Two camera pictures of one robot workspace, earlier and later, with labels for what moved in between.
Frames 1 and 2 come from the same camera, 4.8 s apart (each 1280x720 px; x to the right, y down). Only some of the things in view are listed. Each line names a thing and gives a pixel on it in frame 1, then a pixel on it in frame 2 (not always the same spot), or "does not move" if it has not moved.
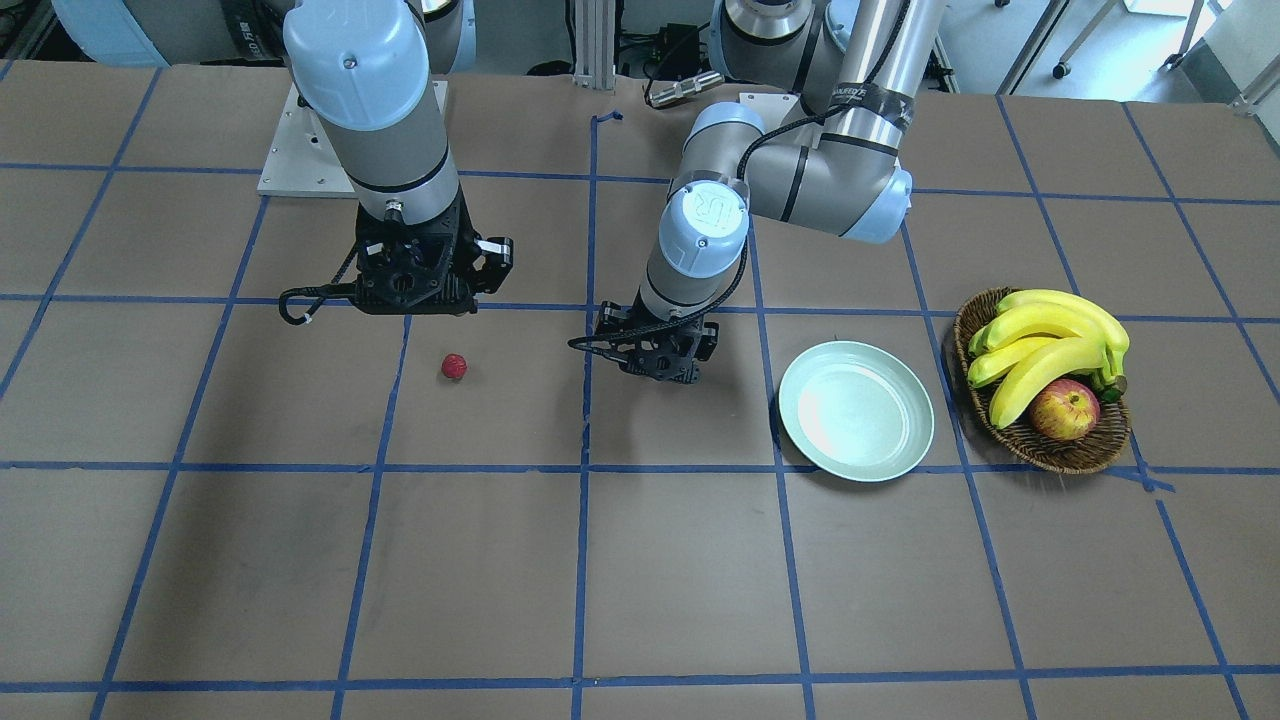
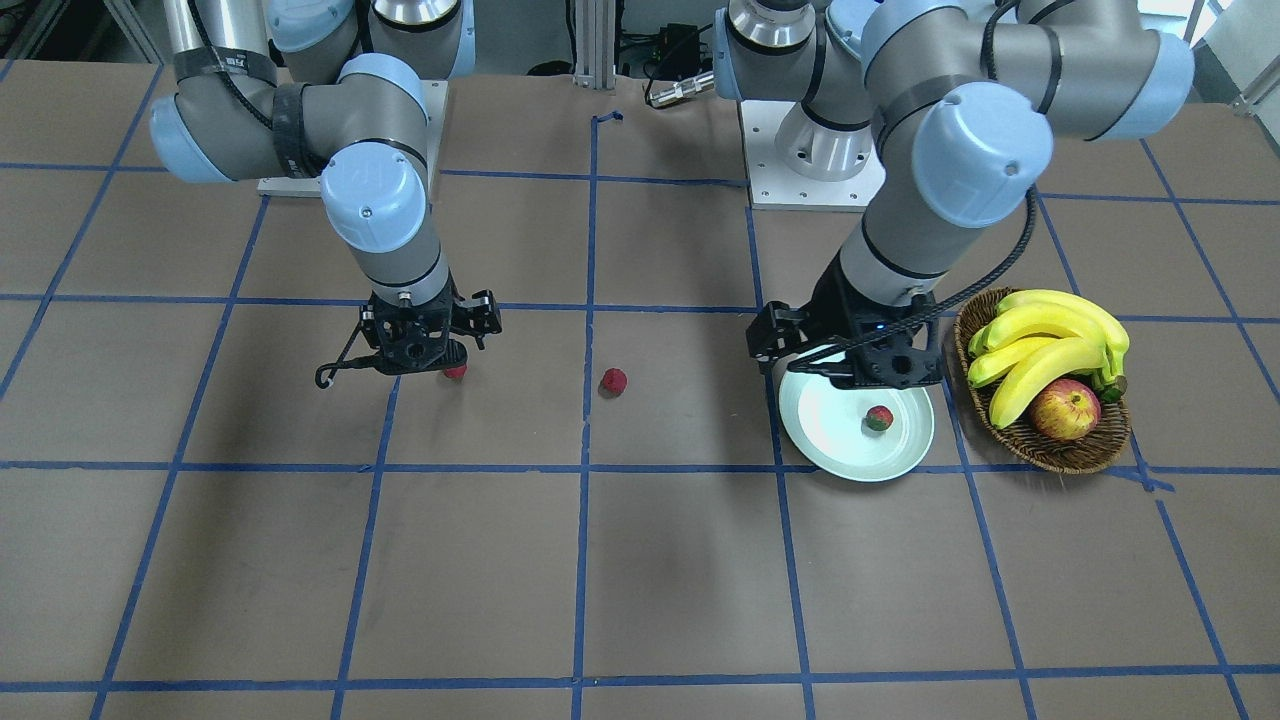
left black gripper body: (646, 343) → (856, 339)
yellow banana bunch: (1035, 337) does not move
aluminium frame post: (595, 44) does not move
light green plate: (855, 410) does not move
